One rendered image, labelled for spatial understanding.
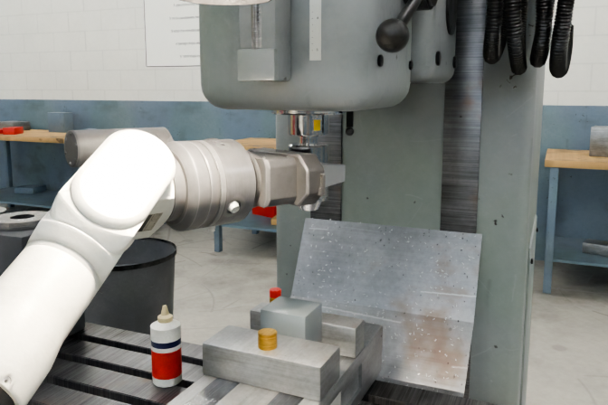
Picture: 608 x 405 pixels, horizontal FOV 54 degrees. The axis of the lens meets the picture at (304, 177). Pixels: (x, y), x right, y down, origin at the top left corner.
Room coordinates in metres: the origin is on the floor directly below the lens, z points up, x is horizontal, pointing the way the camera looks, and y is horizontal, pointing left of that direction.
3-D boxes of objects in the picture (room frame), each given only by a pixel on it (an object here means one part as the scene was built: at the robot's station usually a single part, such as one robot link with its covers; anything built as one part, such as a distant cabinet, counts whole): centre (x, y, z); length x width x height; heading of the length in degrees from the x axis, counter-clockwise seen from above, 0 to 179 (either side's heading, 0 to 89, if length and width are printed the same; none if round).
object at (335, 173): (0.66, -0.03, 1.24); 0.06 x 0.02 x 0.03; 132
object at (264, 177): (0.63, 0.06, 1.23); 0.13 x 0.12 x 0.10; 42
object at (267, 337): (0.64, 0.04, 1.05); 0.02 x 0.02 x 0.02
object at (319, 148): (0.69, -0.01, 1.26); 0.05 x 0.05 x 0.01
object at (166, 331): (0.77, 0.19, 0.99); 0.04 x 0.04 x 0.11
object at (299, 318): (0.70, 0.02, 1.04); 0.06 x 0.05 x 0.06; 66
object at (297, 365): (0.64, 0.04, 1.02); 0.15 x 0.06 x 0.04; 66
